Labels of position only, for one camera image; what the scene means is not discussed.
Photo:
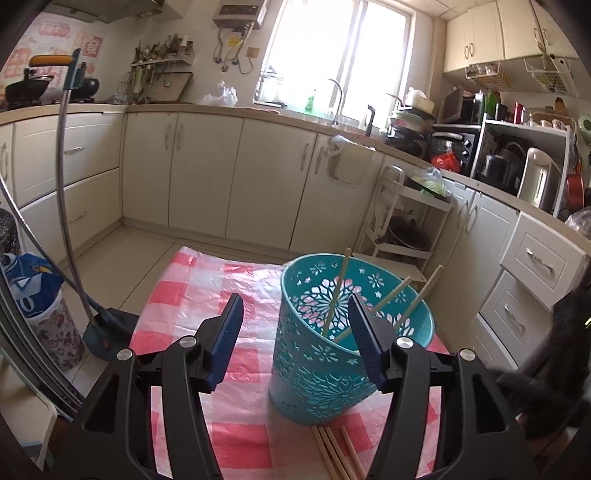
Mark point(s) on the bundle of wooden chopsticks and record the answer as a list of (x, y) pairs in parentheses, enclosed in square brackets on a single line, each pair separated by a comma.
[(334, 454)]

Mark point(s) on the white hanging waste bin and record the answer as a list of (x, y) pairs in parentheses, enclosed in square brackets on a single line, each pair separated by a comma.
[(353, 164)]

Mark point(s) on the black wok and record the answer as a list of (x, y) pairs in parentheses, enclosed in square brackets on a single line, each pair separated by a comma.
[(27, 90)]

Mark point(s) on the white countertop shelf unit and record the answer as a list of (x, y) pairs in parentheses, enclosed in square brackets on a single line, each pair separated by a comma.
[(521, 128)]

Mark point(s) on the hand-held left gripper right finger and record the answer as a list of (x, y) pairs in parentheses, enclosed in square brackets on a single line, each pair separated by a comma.
[(367, 341)]

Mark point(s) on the white plastic bag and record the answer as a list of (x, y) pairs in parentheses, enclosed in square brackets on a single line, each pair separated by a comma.
[(221, 94)]

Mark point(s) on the dark cutting board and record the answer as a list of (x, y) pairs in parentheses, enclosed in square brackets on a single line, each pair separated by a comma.
[(173, 87)]

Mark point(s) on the dish rack with dishes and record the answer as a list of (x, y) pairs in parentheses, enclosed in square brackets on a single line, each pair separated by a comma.
[(411, 124)]

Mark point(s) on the crumpled clear plastic bag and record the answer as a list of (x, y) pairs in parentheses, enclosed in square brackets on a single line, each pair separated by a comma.
[(579, 228)]

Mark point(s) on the black soap dispenser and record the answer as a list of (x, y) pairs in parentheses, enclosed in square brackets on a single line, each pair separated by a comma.
[(371, 121)]

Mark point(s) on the white gas water heater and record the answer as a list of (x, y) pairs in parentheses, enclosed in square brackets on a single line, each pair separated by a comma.
[(240, 14)]

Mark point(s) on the wall rack with utensils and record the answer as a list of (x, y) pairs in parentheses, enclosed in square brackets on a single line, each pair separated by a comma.
[(161, 53)]

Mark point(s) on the black rice cooker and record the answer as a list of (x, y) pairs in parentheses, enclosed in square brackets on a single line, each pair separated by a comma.
[(498, 168)]

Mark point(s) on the red plastic bag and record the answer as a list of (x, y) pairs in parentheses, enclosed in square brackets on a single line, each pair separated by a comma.
[(447, 162)]

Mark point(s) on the range hood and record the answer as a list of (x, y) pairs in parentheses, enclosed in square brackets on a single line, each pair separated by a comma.
[(111, 9)]

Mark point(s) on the white shelf trolley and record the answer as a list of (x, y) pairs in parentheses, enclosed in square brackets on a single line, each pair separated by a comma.
[(392, 184)]

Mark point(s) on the cream wall cabinets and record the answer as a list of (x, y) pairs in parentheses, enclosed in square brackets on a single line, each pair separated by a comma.
[(498, 32)]

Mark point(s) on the black cooking pot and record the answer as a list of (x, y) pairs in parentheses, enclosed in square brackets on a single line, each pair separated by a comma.
[(87, 87)]

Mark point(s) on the green dish soap bottle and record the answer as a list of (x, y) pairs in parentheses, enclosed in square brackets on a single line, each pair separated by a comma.
[(310, 104)]

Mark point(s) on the teal perforated plastic basket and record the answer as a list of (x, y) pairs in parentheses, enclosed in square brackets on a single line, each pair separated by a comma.
[(318, 374)]

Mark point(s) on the white electric water boiler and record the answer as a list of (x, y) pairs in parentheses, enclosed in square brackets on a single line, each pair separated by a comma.
[(538, 180)]

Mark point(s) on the cream drawer base cabinet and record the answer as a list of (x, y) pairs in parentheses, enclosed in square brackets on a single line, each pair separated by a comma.
[(489, 240)]

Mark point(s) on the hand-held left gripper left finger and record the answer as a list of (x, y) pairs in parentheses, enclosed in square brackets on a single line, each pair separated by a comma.
[(226, 341)]

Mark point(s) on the pink wall stickers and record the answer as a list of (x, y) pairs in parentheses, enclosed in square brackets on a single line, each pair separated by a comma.
[(51, 37)]

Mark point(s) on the chrome kitchen faucet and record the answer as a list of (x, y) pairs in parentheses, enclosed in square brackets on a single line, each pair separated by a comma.
[(340, 92)]

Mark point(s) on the floral trash bin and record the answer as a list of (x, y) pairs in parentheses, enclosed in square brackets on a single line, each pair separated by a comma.
[(51, 332)]

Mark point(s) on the single wooden chopstick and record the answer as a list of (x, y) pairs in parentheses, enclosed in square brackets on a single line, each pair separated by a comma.
[(422, 293), (337, 290), (392, 291)]

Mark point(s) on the red pan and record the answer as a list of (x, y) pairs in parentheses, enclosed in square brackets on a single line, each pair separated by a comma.
[(575, 191)]

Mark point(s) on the kitchen window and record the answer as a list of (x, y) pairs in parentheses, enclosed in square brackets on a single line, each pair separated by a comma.
[(341, 50)]

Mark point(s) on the clear bag of vegetables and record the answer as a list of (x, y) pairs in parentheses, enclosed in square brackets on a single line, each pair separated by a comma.
[(429, 184)]

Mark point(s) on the black toaster oven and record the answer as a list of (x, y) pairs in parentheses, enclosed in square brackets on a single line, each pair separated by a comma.
[(455, 143)]

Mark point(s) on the cream sink base cabinet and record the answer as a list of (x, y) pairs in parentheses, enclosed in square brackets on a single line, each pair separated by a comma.
[(207, 170)]

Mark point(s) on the red checkered plastic tablecloth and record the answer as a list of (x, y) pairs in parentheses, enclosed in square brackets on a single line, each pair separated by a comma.
[(249, 295)]

